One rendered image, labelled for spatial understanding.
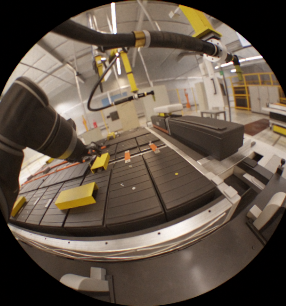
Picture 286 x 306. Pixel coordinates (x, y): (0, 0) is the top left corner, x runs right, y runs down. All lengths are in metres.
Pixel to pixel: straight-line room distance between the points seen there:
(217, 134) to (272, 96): 8.67
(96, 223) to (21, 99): 0.29
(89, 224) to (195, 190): 0.27
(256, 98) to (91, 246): 9.49
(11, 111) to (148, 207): 0.32
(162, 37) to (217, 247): 0.51
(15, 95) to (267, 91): 9.17
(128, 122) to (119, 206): 4.68
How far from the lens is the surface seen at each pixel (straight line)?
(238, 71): 0.53
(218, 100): 3.04
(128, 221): 0.25
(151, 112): 4.92
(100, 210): 0.31
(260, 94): 9.25
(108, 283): 0.36
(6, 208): 0.22
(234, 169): 0.70
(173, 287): 0.33
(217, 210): 0.26
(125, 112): 4.86
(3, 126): 0.21
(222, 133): 0.35
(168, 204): 0.25
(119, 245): 0.25
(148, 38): 0.26
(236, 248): 0.36
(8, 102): 0.22
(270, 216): 0.35
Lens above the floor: 1.20
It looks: 23 degrees down
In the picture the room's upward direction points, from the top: 16 degrees counter-clockwise
